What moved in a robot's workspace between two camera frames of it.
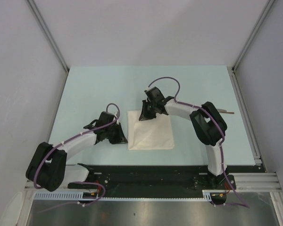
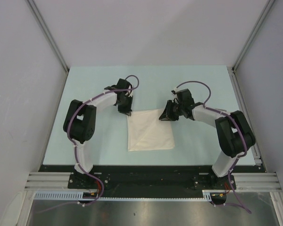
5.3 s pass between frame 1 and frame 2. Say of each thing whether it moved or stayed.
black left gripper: moved
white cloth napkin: stayed
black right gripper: moved
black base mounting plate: stayed
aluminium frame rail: stayed
